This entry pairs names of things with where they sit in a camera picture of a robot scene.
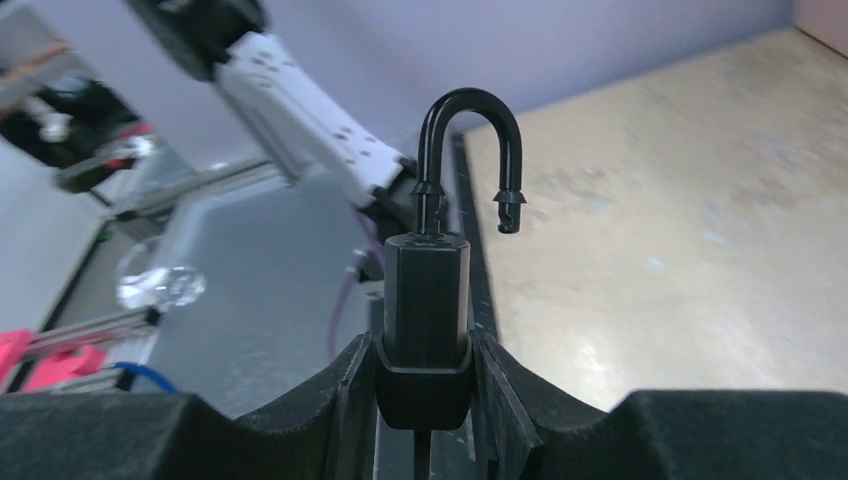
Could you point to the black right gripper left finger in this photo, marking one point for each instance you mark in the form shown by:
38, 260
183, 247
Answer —
321, 429

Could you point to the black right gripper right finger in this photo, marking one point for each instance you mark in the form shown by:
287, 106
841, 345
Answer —
534, 430

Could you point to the black Kaijing padlock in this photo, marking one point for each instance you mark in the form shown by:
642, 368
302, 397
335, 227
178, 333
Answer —
424, 376

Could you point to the single black key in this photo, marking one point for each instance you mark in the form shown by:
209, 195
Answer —
422, 454

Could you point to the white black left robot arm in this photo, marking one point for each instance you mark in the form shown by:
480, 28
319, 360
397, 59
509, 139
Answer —
298, 125

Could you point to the pink plastic toolbox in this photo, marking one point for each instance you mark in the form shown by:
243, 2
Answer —
823, 20

